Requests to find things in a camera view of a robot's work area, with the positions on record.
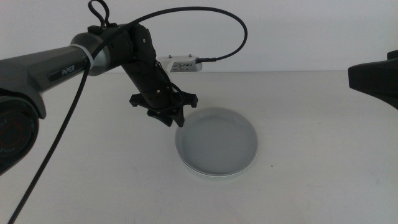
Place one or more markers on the white shallow bowl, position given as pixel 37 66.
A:
pixel 189 166

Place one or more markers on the grey shallow bowl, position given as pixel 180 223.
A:
pixel 216 140

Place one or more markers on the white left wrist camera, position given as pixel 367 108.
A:
pixel 183 63

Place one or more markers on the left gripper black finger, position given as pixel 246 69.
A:
pixel 178 116
pixel 161 118

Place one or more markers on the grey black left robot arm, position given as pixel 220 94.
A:
pixel 34 71

